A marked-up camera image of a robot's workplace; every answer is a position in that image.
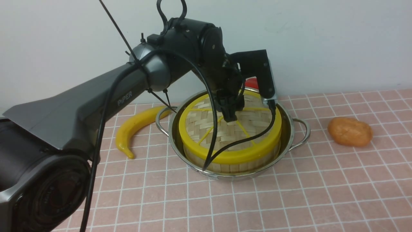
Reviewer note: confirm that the yellow bamboo steamer lid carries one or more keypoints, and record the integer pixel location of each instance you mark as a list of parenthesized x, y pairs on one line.
[(196, 122)]

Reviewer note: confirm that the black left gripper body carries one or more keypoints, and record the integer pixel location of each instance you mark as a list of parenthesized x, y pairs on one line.
[(225, 80)]

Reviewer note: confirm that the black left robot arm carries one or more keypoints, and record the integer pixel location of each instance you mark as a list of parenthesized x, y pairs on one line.
[(50, 148)]

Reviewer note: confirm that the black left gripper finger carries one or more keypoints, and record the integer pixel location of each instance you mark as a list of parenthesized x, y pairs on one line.
[(238, 105), (226, 110)]

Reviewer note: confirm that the yellow bamboo steamer basket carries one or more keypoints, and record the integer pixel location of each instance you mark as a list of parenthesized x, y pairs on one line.
[(240, 160)]

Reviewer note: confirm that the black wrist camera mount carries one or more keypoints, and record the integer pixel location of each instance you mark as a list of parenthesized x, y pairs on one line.
[(256, 64)]

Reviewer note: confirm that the orange-brown plastic potato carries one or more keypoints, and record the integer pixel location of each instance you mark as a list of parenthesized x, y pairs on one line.
[(348, 131)]

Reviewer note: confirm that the yellow plastic banana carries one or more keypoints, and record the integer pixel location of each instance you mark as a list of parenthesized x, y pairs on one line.
[(134, 124)]

